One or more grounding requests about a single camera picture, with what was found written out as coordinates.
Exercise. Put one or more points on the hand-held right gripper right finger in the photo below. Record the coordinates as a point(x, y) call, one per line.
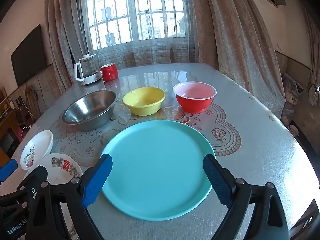
point(217, 180)

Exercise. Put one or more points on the beige heavy curtain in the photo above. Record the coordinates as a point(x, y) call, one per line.
point(313, 55)
point(62, 30)
point(232, 42)

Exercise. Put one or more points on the small floral white plate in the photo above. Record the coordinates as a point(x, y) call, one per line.
point(35, 150)

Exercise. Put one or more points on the stainless steel bowl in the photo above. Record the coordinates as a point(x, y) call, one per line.
point(87, 110)

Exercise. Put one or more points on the patterned cushion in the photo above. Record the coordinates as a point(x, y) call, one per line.
point(291, 92)

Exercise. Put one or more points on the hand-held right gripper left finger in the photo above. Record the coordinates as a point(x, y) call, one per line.
point(97, 177)

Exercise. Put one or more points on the white sheer curtain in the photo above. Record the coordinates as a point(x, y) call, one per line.
point(150, 52)

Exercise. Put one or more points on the red mug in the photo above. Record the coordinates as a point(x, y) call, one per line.
point(110, 73)

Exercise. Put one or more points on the red plastic bowl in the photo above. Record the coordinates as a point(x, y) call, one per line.
point(193, 105)

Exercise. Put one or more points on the black flat television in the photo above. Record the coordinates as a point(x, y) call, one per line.
point(27, 55)

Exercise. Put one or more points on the barred window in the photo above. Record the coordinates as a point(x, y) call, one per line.
point(117, 27)

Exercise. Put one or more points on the teal plastic plate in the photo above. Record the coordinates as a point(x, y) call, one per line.
point(155, 170)

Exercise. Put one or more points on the white glass kettle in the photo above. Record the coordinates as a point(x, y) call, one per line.
point(87, 76)

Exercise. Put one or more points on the yellow plastic bowl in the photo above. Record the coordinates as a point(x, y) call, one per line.
point(143, 105)

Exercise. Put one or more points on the wooden shelf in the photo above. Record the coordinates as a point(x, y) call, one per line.
point(5, 105)

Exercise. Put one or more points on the wooden desk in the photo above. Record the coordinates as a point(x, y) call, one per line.
point(8, 135)

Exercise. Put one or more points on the pink plastic container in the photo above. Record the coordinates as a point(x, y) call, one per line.
point(19, 133)

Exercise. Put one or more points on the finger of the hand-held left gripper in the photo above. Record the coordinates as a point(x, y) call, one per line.
point(37, 175)
point(8, 168)

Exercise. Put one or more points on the dark wooden chair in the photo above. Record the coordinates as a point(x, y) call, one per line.
point(130, 60)

